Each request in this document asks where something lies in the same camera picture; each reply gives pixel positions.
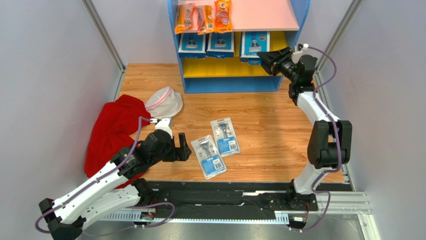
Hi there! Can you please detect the white blue Harry's box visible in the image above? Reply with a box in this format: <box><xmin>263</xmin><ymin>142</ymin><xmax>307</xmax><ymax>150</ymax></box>
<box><xmin>206</xmin><ymin>32</ymin><xmax>235</xmax><ymax>59</ymax></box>
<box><xmin>178</xmin><ymin>33</ymin><xmax>207</xmax><ymax>59</ymax></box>

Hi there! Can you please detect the orange BIC razor bag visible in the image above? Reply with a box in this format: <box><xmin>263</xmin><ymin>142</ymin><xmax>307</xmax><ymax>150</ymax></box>
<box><xmin>214</xmin><ymin>0</ymin><xmax>233</xmax><ymax>33</ymax></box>

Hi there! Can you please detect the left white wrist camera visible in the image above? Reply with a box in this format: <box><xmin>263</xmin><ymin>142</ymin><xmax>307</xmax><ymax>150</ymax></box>
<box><xmin>150</xmin><ymin>117</ymin><xmax>174</xmax><ymax>139</ymax></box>

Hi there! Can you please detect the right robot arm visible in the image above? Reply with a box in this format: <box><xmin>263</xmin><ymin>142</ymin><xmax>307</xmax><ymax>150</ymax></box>
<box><xmin>257</xmin><ymin>46</ymin><xmax>353</xmax><ymax>210</ymax></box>

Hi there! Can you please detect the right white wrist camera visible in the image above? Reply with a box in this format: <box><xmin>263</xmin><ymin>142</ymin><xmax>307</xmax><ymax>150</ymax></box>
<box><xmin>291</xmin><ymin>43</ymin><xmax>309</xmax><ymax>64</ymax></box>

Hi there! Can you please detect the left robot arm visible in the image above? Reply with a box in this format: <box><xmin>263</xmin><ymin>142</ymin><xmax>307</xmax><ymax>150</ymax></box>
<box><xmin>35</xmin><ymin>129</ymin><xmax>192</xmax><ymax>240</ymax></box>

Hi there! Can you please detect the blue razor box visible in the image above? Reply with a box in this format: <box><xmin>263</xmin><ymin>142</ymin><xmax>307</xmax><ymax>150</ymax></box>
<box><xmin>239</xmin><ymin>31</ymin><xmax>270</xmax><ymax>66</ymax></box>

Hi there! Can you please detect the orange razor pack on shelf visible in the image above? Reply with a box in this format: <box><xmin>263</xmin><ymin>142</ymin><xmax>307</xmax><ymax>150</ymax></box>
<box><xmin>174</xmin><ymin>3</ymin><xmax>195</xmax><ymax>35</ymax></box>

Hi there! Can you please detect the red cloth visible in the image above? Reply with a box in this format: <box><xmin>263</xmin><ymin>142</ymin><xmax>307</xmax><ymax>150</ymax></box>
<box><xmin>84</xmin><ymin>94</ymin><xmax>151</xmax><ymax>178</ymax></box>

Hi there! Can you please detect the clear blister razor pack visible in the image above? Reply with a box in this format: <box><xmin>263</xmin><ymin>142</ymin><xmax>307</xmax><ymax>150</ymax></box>
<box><xmin>191</xmin><ymin>135</ymin><xmax>228</xmax><ymax>180</ymax></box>
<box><xmin>210</xmin><ymin>117</ymin><xmax>241</xmax><ymax>157</ymax></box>

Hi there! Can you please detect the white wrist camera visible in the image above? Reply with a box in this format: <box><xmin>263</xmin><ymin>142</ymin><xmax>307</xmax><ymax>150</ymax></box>
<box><xmin>291</xmin><ymin>43</ymin><xmax>309</xmax><ymax>64</ymax></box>
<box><xmin>150</xmin><ymin>117</ymin><xmax>174</xmax><ymax>139</ymax></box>

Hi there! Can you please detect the white mesh zip bag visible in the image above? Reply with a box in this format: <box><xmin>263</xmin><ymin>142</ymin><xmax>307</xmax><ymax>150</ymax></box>
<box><xmin>145</xmin><ymin>86</ymin><xmax>184</xmax><ymax>119</ymax></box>

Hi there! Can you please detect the narrow orange razor pack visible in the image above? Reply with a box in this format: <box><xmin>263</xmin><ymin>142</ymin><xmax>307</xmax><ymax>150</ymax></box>
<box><xmin>195</xmin><ymin>5</ymin><xmax>215</xmax><ymax>35</ymax></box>

